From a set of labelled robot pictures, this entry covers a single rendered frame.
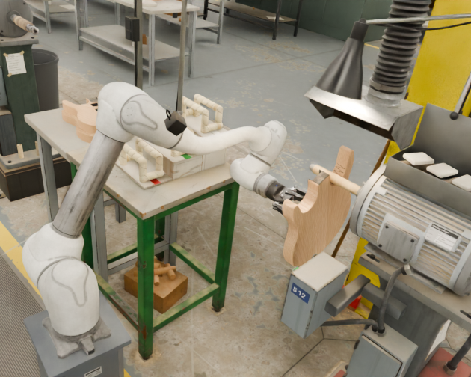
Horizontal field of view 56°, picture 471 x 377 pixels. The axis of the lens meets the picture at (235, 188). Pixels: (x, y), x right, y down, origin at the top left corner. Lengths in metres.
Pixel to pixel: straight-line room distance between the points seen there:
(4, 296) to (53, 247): 1.30
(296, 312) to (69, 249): 0.78
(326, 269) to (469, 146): 0.52
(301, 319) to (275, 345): 1.22
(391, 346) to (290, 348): 1.18
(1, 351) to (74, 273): 1.19
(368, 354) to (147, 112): 0.98
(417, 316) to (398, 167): 0.45
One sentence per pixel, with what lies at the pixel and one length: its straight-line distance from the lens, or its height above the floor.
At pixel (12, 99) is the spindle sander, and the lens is 3.50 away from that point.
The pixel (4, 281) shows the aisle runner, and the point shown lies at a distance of 2.98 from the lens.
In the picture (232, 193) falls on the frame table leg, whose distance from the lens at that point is 2.14.
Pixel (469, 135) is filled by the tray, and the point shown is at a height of 1.52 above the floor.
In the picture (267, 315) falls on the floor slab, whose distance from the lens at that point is 2.71.
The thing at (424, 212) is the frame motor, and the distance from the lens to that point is 1.32.
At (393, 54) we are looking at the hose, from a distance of 1.38.
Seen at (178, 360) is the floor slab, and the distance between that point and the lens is 2.46.
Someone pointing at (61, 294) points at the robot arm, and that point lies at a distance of 1.49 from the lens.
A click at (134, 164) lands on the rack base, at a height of 0.94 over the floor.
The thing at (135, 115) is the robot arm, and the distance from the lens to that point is 1.34.
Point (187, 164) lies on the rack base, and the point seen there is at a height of 0.99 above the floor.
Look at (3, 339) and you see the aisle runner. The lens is 2.67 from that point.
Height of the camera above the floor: 1.97
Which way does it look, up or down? 32 degrees down
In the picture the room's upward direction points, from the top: 7 degrees clockwise
